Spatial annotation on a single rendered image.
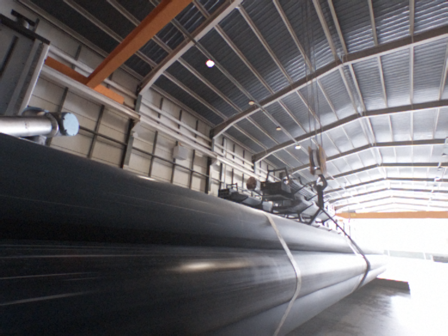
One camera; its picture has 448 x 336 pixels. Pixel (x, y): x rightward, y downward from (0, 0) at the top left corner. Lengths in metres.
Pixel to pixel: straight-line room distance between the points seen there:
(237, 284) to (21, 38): 2.19
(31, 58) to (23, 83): 0.20
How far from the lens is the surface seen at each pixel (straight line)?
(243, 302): 0.52
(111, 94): 11.62
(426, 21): 14.00
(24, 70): 2.16
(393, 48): 13.93
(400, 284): 4.08
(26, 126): 1.54
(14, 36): 2.33
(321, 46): 13.68
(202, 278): 0.42
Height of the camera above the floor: 0.41
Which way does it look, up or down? 18 degrees up
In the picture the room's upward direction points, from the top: 4 degrees clockwise
